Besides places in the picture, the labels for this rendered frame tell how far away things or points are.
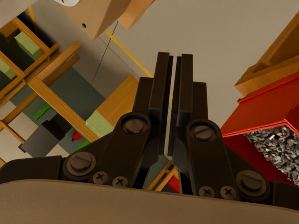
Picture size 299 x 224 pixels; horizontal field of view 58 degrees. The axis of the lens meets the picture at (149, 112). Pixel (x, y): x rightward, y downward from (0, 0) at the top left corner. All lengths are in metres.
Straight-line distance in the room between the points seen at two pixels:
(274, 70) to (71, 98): 5.06
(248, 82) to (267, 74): 0.05
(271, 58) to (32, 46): 4.73
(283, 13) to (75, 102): 4.45
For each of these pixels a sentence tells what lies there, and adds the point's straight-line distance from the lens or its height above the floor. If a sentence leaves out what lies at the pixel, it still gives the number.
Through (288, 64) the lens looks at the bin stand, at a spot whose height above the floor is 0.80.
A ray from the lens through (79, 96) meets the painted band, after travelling 5.43.
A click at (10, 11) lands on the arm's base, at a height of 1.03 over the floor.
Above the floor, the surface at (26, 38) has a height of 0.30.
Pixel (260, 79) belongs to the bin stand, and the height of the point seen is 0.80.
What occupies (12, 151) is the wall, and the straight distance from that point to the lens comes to 5.45.
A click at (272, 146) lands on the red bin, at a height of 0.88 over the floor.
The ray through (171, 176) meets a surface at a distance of 5.15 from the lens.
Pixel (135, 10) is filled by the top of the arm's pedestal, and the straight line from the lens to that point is 0.53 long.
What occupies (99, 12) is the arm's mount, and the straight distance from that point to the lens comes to 0.43.
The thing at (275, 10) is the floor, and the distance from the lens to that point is 1.52.
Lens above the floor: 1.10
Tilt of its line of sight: 16 degrees down
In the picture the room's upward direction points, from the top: 138 degrees counter-clockwise
